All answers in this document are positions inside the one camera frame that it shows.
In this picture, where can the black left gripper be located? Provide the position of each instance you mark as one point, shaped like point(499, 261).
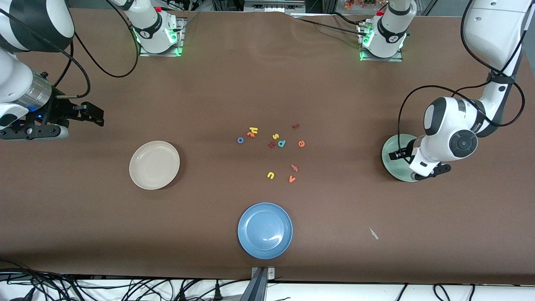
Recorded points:
point(407, 152)

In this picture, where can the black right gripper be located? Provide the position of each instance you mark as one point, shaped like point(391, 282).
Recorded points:
point(59, 111)

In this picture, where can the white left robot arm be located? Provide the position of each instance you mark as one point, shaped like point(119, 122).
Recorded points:
point(447, 125)

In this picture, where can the pale green round plate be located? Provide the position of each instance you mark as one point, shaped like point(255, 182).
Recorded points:
point(388, 165)

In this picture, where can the small white paper scrap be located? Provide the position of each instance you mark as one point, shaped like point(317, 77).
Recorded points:
point(373, 233)

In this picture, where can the beige brown round plate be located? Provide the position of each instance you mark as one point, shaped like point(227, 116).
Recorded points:
point(154, 165)

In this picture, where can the brown table cover sheet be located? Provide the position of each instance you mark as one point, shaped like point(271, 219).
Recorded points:
point(267, 83)

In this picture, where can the blue round plate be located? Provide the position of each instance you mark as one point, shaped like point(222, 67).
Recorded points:
point(265, 230)

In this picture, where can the orange artificial flowers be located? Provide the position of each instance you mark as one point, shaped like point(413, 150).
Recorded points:
point(355, 4)

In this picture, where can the grey metal box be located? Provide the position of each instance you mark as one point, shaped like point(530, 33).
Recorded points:
point(273, 6)

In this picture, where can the black power plug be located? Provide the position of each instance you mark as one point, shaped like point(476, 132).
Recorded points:
point(182, 295)
point(217, 291)

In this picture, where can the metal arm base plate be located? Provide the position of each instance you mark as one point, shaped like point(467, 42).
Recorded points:
point(142, 53)
point(380, 59)

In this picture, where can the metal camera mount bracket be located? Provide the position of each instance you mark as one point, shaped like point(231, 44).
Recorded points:
point(260, 284)

